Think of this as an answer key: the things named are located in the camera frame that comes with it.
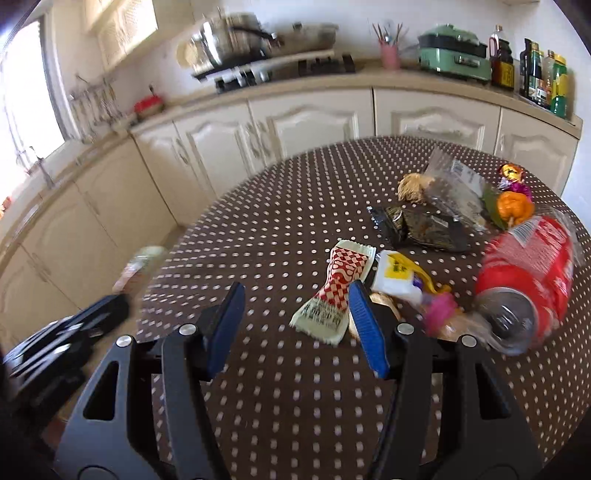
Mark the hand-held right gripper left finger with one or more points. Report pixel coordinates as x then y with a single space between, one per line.
226 332

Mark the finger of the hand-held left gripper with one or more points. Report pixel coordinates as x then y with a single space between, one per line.
51 353
104 311

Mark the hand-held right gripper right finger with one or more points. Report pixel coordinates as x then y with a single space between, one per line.
367 327

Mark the pale blurred wrapper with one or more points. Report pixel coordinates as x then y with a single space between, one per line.
138 270

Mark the red white checkered sachet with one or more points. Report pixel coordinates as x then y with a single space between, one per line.
332 286

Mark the white yellow packet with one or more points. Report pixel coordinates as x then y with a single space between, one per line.
397 272

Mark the pink plastic wrapper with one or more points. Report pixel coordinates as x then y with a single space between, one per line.
441 311

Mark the black snack wrapper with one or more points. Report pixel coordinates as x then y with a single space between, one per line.
429 230

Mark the tan crumpled scrap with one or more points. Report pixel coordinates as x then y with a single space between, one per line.
413 188

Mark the metal sink faucet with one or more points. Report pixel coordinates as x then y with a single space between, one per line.
37 166

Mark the clear plastic bag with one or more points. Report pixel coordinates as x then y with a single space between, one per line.
455 184

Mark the red soda can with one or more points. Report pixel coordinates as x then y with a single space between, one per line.
526 267

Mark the orange peel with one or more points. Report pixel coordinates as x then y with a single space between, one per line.
513 207

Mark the hanging utensil rack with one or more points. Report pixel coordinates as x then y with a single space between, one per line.
94 106

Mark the red kitchen item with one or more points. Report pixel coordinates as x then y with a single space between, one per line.
148 105

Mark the gold candy wrapper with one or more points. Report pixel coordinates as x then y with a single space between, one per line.
510 172

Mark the cream kitchen base cabinets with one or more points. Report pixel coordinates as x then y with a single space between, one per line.
304 124

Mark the bright kitchen window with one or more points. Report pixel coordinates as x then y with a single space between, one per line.
27 92

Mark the beige kitchen countertop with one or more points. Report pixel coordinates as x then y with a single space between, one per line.
415 76

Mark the black gas stove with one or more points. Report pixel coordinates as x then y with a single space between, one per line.
286 69

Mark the round woven trivet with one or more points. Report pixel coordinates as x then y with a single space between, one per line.
187 54

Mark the pink utensil holder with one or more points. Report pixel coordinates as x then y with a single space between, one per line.
390 55

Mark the green electric cooker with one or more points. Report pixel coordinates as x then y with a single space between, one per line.
455 55

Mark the dark soy sauce bottle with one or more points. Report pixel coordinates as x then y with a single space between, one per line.
502 64

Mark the dark glass bottle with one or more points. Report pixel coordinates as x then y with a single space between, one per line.
532 74

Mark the green plastic bottle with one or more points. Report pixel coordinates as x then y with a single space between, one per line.
559 87

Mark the clear oil bottle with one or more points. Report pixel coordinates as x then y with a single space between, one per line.
548 76

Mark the cream wall cabinet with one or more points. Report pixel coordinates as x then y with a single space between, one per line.
122 32

